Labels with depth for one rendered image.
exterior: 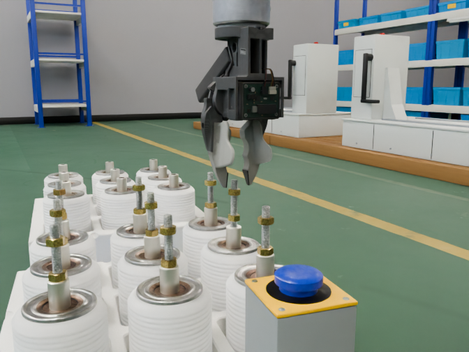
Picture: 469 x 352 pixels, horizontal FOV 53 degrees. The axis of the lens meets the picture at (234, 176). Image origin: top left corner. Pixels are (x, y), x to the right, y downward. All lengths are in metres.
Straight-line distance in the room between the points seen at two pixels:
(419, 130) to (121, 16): 4.94
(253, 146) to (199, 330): 0.27
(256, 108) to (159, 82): 6.42
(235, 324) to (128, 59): 6.41
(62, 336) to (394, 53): 3.01
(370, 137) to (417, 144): 0.38
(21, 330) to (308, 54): 3.41
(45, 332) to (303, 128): 3.36
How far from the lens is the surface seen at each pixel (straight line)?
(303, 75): 3.78
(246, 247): 0.68
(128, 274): 0.64
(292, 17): 8.07
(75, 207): 1.03
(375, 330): 1.03
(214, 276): 0.67
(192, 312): 0.53
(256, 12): 0.62
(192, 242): 0.77
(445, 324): 1.10
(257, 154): 0.66
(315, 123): 3.82
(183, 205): 1.07
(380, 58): 3.23
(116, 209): 1.04
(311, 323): 0.38
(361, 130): 3.17
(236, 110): 0.58
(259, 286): 0.41
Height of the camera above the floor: 0.48
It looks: 11 degrees down
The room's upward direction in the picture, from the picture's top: straight up
